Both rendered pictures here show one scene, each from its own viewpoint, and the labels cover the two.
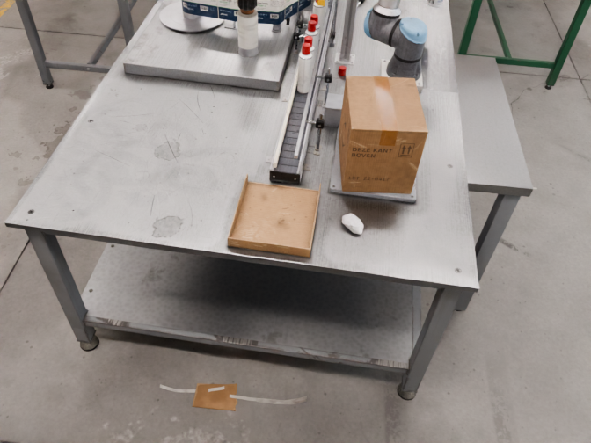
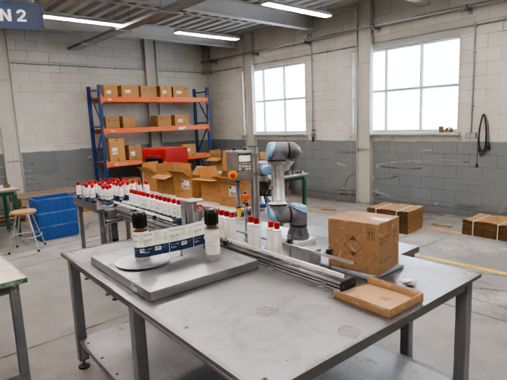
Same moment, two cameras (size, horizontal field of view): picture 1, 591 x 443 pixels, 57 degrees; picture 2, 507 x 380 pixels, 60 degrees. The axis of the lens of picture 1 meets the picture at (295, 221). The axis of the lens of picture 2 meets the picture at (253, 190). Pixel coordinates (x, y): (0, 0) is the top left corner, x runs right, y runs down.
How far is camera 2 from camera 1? 1.87 m
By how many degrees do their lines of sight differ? 54
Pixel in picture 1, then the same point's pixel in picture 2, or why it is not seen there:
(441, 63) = not seen: hidden behind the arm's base
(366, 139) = (382, 230)
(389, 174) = (391, 252)
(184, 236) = (364, 329)
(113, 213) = (310, 346)
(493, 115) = not seen: hidden behind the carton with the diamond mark
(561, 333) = (450, 344)
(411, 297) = (404, 359)
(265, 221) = (378, 301)
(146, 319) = not seen: outside the picture
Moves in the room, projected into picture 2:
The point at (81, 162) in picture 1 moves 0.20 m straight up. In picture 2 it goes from (231, 343) to (228, 293)
